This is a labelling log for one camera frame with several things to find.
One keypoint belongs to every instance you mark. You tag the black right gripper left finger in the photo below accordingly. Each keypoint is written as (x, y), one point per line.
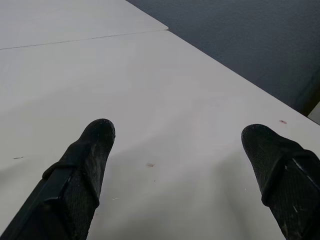
(75, 185)

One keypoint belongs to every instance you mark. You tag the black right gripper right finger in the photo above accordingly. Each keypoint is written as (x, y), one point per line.
(282, 175)

